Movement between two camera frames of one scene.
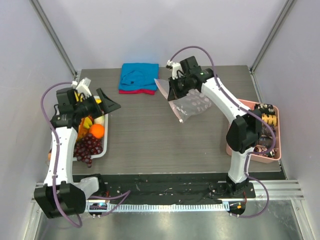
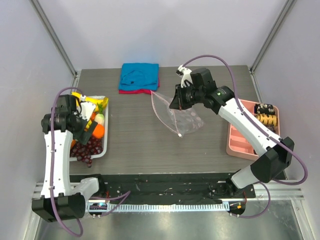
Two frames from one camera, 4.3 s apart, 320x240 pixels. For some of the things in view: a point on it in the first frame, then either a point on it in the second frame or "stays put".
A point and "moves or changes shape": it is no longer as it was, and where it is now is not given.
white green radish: (100, 120) stays put
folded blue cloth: (138, 76) stays put
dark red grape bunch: (86, 147) stays put
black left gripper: (109, 105) -> (85, 135)
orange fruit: (97, 130) stays put
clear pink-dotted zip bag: (188, 106) moves or changes shape
